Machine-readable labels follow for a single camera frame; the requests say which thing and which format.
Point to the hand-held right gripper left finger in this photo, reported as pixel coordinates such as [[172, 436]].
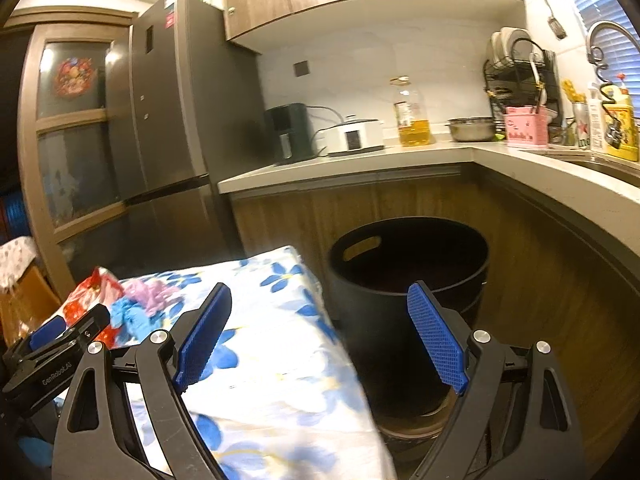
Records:
[[205, 330]]

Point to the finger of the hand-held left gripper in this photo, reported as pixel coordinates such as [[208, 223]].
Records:
[[47, 330], [85, 322]]

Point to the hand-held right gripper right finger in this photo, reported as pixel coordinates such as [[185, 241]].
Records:
[[437, 340]]

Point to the red white snack bag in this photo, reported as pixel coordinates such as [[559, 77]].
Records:
[[95, 290]]

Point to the black trash bin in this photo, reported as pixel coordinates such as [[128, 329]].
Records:
[[400, 340]]

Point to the blue plastic bag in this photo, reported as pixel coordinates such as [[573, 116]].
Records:
[[130, 315]]

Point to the purple plastic bag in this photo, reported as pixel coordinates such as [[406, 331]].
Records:
[[150, 292]]

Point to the orange chair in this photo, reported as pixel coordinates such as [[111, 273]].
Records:
[[25, 305]]

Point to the person's blue clothing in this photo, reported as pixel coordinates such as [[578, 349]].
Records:
[[35, 446]]

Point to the polka dot cloth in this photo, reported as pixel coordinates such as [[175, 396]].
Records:
[[17, 260]]

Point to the blue floral white tablecloth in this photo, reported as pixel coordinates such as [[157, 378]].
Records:
[[280, 360]]

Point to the round brown stand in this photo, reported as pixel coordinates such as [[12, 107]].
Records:
[[415, 425]]

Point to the kitchen counter with wooden cabinets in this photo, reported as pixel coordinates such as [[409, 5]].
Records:
[[300, 220]]

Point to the wooden framed glass door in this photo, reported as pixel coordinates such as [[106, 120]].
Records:
[[27, 160]]

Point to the cooking oil bottle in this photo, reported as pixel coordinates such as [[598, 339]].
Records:
[[415, 135]]

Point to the steel mixing bowl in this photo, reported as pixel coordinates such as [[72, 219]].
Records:
[[470, 131]]

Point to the black air fryer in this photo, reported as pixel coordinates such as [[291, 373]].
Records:
[[290, 130]]

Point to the white electric cooker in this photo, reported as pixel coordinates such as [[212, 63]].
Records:
[[350, 137]]

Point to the grey steel refrigerator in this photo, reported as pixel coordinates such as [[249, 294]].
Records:
[[175, 110]]

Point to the pink utensil holder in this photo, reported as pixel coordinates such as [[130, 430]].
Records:
[[525, 130]]

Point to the steel kitchen sink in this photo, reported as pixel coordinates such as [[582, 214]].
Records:
[[600, 167]]

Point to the small glass jar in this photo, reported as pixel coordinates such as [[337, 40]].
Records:
[[560, 136]]

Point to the red round door sticker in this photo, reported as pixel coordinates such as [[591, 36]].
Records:
[[75, 76]]

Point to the white drink can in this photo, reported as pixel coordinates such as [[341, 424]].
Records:
[[582, 137]]

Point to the white bottle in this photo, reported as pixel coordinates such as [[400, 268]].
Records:
[[595, 120]]

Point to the white plastic spoon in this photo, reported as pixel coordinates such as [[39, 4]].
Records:
[[537, 85]]

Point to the yellow detergent bottle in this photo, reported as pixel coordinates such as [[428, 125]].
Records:
[[627, 130]]

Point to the white plate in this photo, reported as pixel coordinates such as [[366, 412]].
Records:
[[515, 40], [496, 47]]

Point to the hanging metal spatula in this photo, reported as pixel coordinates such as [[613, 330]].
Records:
[[557, 27]]

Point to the steel kitchen faucet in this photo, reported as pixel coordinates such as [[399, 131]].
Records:
[[607, 24]]

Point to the window blinds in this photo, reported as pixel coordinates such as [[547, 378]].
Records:
[[610, 5]]

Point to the dark wall socket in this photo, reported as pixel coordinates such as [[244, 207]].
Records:
[[301, 69]]

